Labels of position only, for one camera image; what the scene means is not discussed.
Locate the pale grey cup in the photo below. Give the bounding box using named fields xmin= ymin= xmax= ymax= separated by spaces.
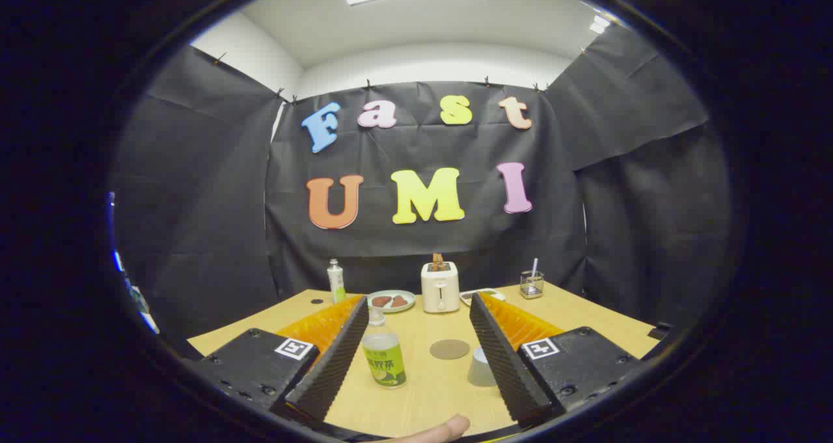
xmin=467 ymin=347 xmax=499 ymax=388

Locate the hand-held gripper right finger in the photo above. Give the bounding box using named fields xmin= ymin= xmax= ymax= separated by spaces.
xmin=469 ymin=292 xmax=651 ymax=425

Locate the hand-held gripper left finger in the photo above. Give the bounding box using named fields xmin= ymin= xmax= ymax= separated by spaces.
xmin=185 ymin=295 xmax=370 ymax=424

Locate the green label juice bottle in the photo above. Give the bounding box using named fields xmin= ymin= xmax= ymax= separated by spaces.
xmin=361 ymin=308 xmax=407 ymax=389

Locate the slim white green bottle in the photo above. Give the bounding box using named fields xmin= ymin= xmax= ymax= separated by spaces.
xmin=327 ymin=259 xmax=347 ymax=304

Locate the round brown coaster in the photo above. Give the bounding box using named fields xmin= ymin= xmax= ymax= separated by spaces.
xmin=430 ymin=339 xmax=471 ymax=360

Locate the white divided snack tray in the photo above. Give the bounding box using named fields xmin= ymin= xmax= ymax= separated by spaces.
xmin=459 ymin=288 xmax=506 ymax=306

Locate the wooden table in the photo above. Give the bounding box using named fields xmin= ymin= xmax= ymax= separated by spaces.
xmin=187 ymin=282 xmax=661 ymax=440

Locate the cream toaster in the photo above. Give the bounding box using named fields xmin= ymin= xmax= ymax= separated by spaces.
xmin=421 ymin=262 xmax=461 ymax=314

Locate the pale green plate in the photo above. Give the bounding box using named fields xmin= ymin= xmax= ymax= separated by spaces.
xmin=366 ymin=290 xmax=417 ymax=314

